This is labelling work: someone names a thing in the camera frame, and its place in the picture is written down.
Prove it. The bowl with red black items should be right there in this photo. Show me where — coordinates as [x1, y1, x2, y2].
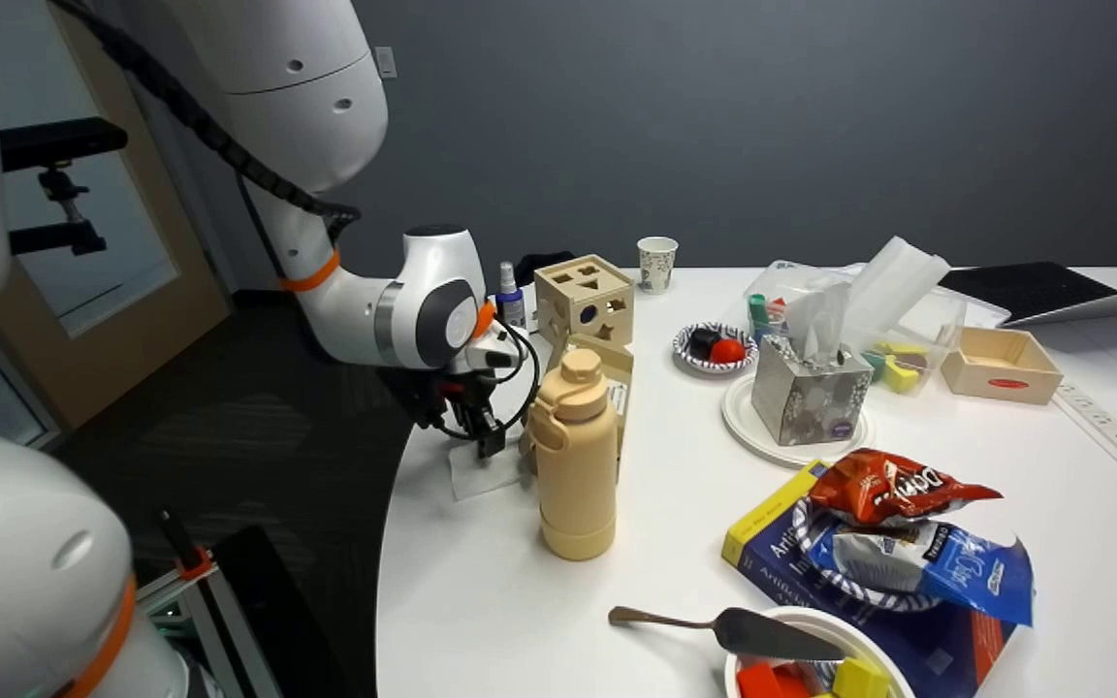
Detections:
[669, 322, 758, 378]

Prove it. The aluminium rail frame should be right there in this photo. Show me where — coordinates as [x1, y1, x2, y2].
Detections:
[129, 506, 290, 698]

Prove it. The clear plastic bag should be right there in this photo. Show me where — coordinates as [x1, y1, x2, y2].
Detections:
[841, 234, 955, 351]

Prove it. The grey tissue box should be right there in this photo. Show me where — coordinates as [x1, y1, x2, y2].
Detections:
[748, 331, 875, 448]

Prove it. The patterned paper cup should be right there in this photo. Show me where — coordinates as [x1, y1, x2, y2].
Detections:
[630, 234, 683, 294]

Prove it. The metal spoon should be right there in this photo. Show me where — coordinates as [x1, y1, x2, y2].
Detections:
[604, 599, 845, 668]

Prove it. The orange chips bag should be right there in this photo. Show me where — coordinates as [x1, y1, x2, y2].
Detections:
[806, 446, 1003, 535]

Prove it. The white round plate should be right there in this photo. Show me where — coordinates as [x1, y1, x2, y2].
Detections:
[718, 373, 875, 474]

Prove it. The clear plastic container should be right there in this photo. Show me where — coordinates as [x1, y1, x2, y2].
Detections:
[744, 257, 970, 398]

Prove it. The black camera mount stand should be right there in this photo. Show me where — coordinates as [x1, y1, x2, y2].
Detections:
[0, 112, 131, 260]

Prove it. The beige water bottle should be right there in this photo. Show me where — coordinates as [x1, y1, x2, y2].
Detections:
[527, 346, 625, 565]

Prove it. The blue green spray bottle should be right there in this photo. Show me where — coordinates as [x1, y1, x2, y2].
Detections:
[497, 260, 536, 334]

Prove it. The white bowl of coloured blocks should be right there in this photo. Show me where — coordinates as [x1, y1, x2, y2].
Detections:
[719, 599, 919, 698]

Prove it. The black flat laptop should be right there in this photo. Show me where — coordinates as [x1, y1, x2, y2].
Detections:
[939, 260, 1117, 322]

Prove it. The blue snack bag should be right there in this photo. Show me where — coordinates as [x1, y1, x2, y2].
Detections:
[919, 521, 1038, 630]

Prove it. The brown wooden door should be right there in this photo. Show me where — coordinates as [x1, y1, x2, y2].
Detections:
[0, 24, 237, 439]

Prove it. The black chair back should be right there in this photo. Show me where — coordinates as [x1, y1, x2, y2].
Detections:
[511, 249, 576, 288]

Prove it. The white tissue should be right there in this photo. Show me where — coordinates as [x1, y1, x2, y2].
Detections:
[782, 279, 858, 373]

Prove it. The blue yellow book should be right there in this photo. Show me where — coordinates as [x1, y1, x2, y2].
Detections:
[718, 461, 1017, 698]

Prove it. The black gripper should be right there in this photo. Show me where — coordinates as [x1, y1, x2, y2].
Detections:
[414, 362, 511, 461]

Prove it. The blue white rope ring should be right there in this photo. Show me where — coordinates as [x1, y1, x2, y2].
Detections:
[787, 500, 963, 611]

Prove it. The wooden tray with red piece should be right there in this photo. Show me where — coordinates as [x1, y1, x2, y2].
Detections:
[939, 322, 1067, 406]

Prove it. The wooden shape sorter box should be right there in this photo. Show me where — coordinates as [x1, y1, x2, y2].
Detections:
[531, 250, 639, 347]

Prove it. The black red-tipped knob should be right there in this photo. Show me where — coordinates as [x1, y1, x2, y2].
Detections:
[155, 503, 219, 584]

